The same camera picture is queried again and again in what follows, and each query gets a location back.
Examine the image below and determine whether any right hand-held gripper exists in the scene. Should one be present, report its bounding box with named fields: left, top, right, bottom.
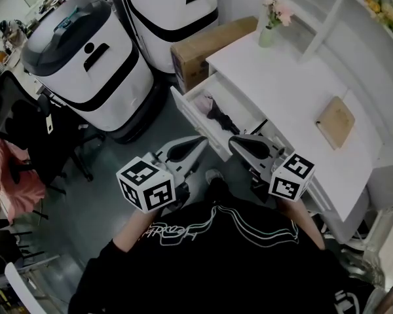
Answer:
left=228, top=133, right=316, bottom=204

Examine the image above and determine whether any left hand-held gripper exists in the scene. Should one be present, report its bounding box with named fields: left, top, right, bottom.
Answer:
left=116, top=135, right=211, bottom=217

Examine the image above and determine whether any white drawer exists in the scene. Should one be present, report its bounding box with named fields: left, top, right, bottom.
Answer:
left=170, top=71, right=270, bottom=163

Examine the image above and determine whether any pink and black umbrella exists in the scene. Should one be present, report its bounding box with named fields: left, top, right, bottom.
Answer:
left=194, top=92, right=242, bottom=135

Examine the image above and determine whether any person's left forearm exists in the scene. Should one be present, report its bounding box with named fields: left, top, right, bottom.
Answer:
left=112, top=205, right=160, bottom=253

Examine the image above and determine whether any person's right forearm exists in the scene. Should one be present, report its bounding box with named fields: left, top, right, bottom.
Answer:
left=276, top=197, right=326, bottom=251

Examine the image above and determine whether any person's white shoe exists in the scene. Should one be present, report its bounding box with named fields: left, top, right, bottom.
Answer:
left=205, top=169, right=225, bottom=186

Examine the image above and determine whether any tan wooden board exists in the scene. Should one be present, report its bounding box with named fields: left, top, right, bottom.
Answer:
left=314, top=96, right=356, bottom=151

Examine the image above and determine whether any white dressing table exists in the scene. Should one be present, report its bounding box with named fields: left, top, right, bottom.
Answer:
left=170, top=27, right=376, bottom=245

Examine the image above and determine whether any person's black printed shirt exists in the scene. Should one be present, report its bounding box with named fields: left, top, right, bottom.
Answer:
left=67, top=177, right=383, bottom=314

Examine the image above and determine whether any pink cloth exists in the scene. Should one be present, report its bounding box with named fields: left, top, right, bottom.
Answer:
left=0, top=137, right=47, bottom=224

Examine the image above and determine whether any white and black mobile robot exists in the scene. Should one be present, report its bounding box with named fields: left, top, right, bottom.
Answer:
left=20, top=0, right=162, bottom=145
left=112, top=0, right=221, bottom=75

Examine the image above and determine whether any black office chair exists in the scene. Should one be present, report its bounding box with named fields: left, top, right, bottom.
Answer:
left=0, top=72, right=106, bottom=196

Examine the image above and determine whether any pale green vase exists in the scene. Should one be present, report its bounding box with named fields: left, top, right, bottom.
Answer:
left=257, top=24, right=276, bottom=49

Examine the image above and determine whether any brown cardboard box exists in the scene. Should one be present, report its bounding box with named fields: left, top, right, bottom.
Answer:
left=170, top=15, right=259, bottom=95

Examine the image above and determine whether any white table shelf unit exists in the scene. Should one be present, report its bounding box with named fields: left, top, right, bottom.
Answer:
left=271, top=0, right=393, bottom=117

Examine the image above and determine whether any pink flower bouquet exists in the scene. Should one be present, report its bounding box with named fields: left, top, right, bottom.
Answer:
left=261, top=0, right=296, bottom=31

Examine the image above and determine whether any yellow flower bouquet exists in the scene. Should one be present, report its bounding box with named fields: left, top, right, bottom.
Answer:
left=362, top=0, right=393, bottom=42

